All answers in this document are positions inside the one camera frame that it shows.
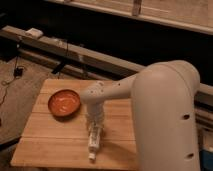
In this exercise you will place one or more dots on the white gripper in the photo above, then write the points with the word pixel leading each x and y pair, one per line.
pixel 95 116

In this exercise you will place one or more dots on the white plastic bottle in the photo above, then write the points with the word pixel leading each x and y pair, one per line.
pixel 94 143

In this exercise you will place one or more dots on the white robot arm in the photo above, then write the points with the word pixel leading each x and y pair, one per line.
pixel 162 103

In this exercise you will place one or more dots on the orange ceramic bowl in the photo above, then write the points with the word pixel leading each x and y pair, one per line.
pixel 64 103

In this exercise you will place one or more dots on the wooden board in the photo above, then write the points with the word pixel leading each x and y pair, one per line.
pixel 49 142

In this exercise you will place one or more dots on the small white box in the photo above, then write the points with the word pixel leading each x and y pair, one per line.
pixel 33 32

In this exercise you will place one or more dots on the long wooden beam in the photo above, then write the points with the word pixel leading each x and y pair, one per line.
pixel 76 53

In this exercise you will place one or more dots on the wooden shelf ledge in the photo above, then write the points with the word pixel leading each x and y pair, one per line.
pixel 193 15

